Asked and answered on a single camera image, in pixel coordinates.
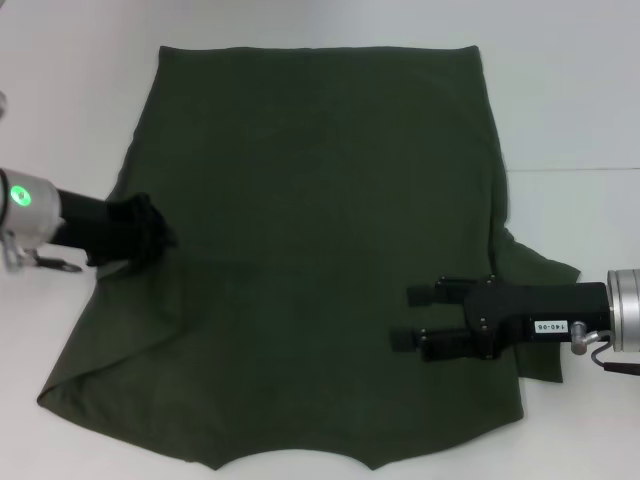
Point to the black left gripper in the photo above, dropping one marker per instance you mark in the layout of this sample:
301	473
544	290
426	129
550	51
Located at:
95	225

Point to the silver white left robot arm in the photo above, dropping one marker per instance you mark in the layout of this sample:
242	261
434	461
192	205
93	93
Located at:
27	210

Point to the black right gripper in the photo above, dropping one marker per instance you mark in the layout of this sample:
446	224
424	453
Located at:
545	310

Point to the dark green shirt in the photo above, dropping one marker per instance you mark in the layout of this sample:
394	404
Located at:
320	175

